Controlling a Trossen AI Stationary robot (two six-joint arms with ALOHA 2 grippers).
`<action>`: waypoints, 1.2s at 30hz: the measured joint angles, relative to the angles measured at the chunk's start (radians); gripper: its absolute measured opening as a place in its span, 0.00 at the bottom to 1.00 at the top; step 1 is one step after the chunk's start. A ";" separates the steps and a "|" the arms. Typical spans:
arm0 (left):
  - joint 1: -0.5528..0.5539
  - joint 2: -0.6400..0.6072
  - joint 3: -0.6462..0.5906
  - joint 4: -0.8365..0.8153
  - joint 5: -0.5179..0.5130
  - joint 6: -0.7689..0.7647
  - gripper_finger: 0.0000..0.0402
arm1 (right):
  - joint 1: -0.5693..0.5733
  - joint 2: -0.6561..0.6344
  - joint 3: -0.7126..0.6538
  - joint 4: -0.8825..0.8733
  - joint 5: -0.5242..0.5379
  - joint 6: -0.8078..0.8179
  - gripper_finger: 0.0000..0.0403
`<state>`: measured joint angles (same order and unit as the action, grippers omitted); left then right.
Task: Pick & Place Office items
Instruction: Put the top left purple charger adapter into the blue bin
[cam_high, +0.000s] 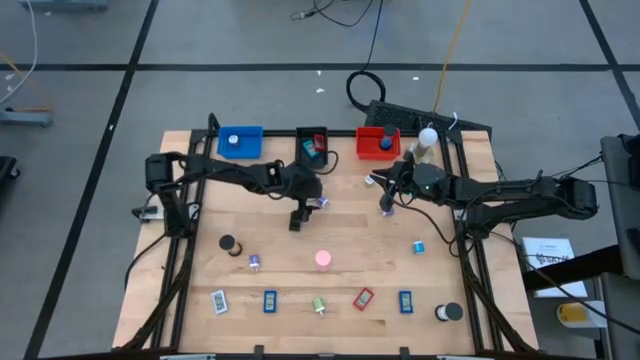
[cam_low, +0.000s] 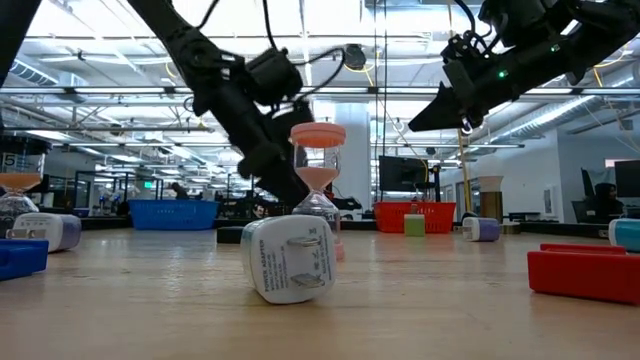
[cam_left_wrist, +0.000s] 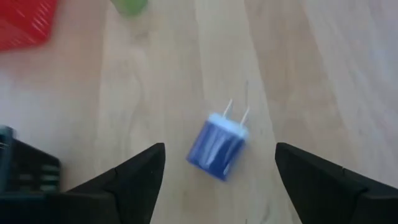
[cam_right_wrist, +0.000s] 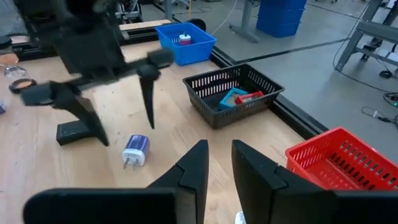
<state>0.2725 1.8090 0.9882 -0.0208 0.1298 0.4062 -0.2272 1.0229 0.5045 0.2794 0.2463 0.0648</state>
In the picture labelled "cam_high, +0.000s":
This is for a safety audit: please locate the white floor cable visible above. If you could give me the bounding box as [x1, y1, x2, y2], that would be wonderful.
[0, 0, 40, 106]

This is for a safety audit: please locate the small white digital display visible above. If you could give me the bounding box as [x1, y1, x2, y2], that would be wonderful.
[210, 289, 230, 316]

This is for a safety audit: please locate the black aluminium table frame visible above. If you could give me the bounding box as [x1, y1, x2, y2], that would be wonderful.
[119, 112, 539, 360]

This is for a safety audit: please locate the grey metal cart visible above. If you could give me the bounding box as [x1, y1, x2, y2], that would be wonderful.
[599, 133, 640, 360]

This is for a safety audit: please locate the black coiled floor cable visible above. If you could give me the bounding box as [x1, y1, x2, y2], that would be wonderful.
[289, 0, 389, 114]

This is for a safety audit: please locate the yellow hanging cable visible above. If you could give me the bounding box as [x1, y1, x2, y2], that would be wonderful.
[432, 0, 474, 114]

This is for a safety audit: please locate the orange sand hourglass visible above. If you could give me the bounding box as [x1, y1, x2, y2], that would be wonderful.
[218, 234, 244, 258]

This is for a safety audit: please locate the red plastic basket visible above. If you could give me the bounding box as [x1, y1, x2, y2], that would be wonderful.
[355, 126, 402, 161]

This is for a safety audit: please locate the white sand hourglass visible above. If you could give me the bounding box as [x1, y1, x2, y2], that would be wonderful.
[434, 301, 465, 323]

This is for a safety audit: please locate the grey floor stand base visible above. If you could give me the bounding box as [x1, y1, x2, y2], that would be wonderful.
[0, 107, 54, 129]

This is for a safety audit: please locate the black plastic basket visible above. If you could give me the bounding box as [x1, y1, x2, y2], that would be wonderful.
[294, 126, 329, 169]

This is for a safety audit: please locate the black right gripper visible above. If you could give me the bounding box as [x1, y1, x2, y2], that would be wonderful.
[371, 152, 447, 214]

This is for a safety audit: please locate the white printed booklet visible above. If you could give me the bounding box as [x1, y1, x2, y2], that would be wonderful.
[520, 237, 590, 300]

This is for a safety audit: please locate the white bulb table lamp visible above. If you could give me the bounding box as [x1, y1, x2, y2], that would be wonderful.
[407, 127, 440, 167]

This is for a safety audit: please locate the blue sand hourglass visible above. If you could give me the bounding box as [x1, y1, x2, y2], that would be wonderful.
[378, 123, 399, 152]

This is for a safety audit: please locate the blue plastic basket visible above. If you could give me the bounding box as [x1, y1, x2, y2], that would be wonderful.
[216, 125, 265, 161]

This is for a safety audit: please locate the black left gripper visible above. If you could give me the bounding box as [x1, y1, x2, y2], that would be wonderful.
[272, 160, 324, 225]

